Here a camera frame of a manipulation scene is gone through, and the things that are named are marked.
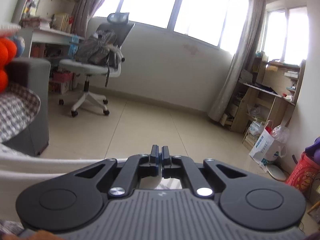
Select grey plaid sofa cover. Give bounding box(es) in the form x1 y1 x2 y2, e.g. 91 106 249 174
0 85 41 143

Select purple object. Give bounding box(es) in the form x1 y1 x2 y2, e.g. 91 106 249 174
306 136 320 159

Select white paper bag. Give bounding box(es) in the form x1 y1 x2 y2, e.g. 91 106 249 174
249 120 287 167

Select camouflage backpack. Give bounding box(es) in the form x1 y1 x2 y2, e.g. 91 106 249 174
75 29 118 65

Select wooden shelf unit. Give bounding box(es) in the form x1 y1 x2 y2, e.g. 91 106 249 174
220 54 307 150

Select white desk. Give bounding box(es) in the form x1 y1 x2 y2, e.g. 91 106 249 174
19 26 85 58

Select large window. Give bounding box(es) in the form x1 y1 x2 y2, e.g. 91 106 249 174
94 0 250 52

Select orange plush cushion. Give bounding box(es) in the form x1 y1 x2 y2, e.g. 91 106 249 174
0 38 17 67
0 69 9 93

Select clear plastic bag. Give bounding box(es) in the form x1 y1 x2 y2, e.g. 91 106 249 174
271 125 290 143

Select white printed pillow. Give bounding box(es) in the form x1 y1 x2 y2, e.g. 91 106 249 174
0 23 22 37

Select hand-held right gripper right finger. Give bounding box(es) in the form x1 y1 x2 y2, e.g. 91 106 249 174
162 145 247 198

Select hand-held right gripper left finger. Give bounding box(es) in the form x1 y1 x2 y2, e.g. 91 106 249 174
75 144 160 198

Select stack of books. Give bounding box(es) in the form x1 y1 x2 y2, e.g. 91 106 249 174
21 16 54 29

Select small window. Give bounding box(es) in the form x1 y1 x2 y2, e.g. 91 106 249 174
260 5 308 65

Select blue plush toy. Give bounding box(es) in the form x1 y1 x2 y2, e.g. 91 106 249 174
14 36 25 55

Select blue hanging bag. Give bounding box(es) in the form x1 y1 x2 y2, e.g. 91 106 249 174
68 36 79 55

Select cardboard box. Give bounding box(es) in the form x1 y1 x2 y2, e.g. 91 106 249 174
52 12 73 33

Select white pants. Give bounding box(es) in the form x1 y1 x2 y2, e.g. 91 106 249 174
0 155 130 182

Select red printed bucket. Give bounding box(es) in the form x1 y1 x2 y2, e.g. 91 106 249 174
285 151 320 193

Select round white board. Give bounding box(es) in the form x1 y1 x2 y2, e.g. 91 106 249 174
266 165 287 182

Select dark grey sofa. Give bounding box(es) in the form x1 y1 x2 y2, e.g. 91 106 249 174
5 57 51 157

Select red storage boxes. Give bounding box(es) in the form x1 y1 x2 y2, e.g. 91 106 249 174
49 71 74 94

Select grey patterned curtain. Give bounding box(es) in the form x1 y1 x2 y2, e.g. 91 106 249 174
71 0 118 34
207 0 267 123

